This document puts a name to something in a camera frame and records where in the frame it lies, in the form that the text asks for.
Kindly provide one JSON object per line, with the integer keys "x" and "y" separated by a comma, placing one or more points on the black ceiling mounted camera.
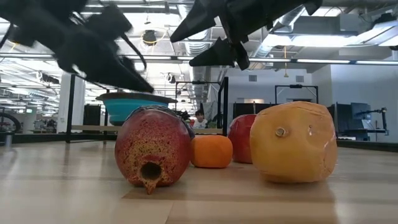
{"x": 150, "y": 36}

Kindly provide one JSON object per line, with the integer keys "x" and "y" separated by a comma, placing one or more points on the orange yellow mango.
{"x": 292, "y": 146}

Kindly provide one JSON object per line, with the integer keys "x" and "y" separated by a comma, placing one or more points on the black metal table frame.
{"x": 46, "y": 138}

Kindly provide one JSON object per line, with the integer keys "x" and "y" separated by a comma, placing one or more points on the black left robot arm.
{"x": 31, "y": 18}

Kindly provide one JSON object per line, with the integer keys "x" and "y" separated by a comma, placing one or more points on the black upright metal post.
{"x": 71, "y": 109}
{"x": 225, "y": 105}

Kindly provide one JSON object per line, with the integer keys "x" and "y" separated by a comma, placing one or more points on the person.
{"x": 200, "y": 119}

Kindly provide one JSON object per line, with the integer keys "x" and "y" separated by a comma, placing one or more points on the red speckled pomegranate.
{"x": 149, "y": 140}

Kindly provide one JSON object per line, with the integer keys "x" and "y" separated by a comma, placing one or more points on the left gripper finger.
{"x": 118, "y": 77}

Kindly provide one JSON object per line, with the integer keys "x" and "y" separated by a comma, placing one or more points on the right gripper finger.
{"x": 202, "y": 18}
{"x": 217, "y": 54}

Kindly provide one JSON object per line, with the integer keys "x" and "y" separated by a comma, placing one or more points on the background computer monitor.
{"x": 360, "y": 112}

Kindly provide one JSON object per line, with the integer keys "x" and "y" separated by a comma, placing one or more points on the black partition panel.
{"x": 264, "y": 110}

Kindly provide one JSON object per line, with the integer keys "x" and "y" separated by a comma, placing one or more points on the blue collapsible bowl grey rim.
{"x": 130, "y": 109}

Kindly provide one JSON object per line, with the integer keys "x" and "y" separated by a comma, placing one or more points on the black background station frame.
{"x": 295, "y": 86}

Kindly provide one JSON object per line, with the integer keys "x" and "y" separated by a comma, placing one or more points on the raised light wooden platform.
{"x": 93, "y": 128}

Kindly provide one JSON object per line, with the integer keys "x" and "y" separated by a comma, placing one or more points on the black background cabinet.
{"x": 91, "y": 115}

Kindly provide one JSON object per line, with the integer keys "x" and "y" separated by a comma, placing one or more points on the bright red apple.
{"x": 241, "y": 140}

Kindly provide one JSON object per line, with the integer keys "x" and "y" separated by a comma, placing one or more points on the small orange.
{"x": 211, "y": 152}

